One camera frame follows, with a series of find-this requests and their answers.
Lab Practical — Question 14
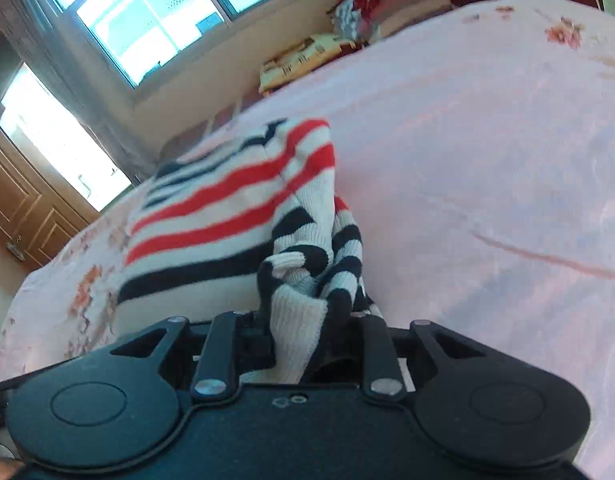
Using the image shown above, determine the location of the person's left hand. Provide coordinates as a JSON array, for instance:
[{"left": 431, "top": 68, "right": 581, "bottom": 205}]
[{"left": 0, "top": 457, "right": 24, "bottom": 480}]

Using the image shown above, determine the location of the grey left curtain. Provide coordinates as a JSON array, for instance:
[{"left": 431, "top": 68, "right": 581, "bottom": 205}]
[{"left": 0, "top": 0, "right": 155, "bottom": 183}]

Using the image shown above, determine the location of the striped pillow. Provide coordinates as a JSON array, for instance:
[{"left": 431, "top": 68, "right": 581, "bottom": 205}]
[{"left": 328, "top": 0, "right": 454, "bottom": 44}]

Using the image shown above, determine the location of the striped bed sheet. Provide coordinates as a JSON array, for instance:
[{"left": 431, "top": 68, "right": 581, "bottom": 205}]
[{"left": 158, "top": 87, "right": 265, "bottom": 162}]

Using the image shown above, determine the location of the yellow red folded blanket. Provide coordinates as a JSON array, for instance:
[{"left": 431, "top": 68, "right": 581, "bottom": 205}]
[{"left": 258, "top": 34, "right": 364, "bottom": 96}]

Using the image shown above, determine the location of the striped knit sweater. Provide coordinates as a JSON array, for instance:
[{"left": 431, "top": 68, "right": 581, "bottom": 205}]
[{"left": 112, "top": 118, "right": 375, "bottom": 384}]

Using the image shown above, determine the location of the pink floral bedspread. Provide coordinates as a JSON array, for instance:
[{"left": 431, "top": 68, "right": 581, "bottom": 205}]
[{"left": 0, "top": 0, "right": 615, "bottom": 479}]

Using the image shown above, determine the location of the brown wooden door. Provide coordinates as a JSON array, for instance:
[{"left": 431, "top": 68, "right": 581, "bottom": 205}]
[{"left": 0, "top": 128, "right": 100, "bottom": 270}]

